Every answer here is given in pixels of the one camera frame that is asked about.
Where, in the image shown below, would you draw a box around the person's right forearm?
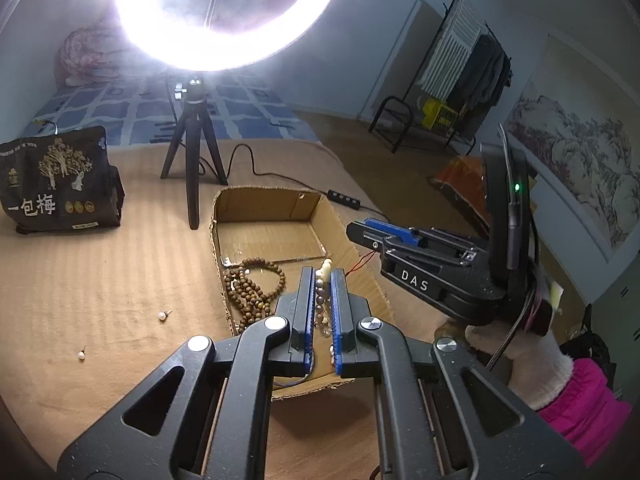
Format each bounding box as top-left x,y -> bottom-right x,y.
537,359 -> 633,467

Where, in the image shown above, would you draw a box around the dark hanging clothes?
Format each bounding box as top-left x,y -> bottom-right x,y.
447,34 -> 513,123

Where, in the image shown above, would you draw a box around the jade pendant with red cord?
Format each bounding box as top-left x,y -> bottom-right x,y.
345,250 -> 376,277

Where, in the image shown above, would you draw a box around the white ring light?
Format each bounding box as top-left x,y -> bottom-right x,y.
112,0 -> 343,73

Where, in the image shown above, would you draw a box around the white bead necklace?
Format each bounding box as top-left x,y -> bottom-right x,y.
312,257 -> 335,361

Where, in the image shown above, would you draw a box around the folded floral quilt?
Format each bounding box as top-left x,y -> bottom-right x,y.
54,22 -> 131,87

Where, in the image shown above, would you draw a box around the cardboard box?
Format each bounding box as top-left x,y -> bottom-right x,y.
209,186 -> 396,401

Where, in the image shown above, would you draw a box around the black clothes rack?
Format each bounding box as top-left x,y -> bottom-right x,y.
369,0 -> 513,156

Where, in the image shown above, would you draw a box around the striped white towel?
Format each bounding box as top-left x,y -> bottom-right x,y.
419,0 -> 486,98

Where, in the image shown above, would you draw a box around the wooden bead necklace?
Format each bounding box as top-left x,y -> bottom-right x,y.
222,256 -> 287,336

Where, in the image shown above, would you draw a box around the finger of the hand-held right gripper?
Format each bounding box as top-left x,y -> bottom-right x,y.
346,222 -> 388,262
364,217 -> 426,247

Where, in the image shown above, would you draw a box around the orange cloth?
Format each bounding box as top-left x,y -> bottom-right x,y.
432,155 -> 493,226

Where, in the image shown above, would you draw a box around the black power cable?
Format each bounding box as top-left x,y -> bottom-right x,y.
197,144 -> 382,211

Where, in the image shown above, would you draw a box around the person's right hand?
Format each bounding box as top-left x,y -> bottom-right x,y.
464,280 -> 575,411

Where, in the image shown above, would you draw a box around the blue patterned bedsheet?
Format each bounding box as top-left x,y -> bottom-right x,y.
15,72 -> 321,148

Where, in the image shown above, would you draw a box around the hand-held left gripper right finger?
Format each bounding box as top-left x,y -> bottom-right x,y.
327,267 -> 588,480

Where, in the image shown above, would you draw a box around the landscape wall painting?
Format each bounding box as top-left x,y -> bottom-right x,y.
502,35 -> 640,263

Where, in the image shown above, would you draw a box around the black tripod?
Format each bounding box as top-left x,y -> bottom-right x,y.
160,74 -> 230,231

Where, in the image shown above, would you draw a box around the yellow box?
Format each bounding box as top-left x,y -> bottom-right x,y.
420,100 -> 460,133

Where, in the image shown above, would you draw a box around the black snack bag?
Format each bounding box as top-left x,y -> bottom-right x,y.
0,126 -> 125,236

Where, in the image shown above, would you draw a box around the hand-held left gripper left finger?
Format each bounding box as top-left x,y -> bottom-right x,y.
57,266 -> 318,480

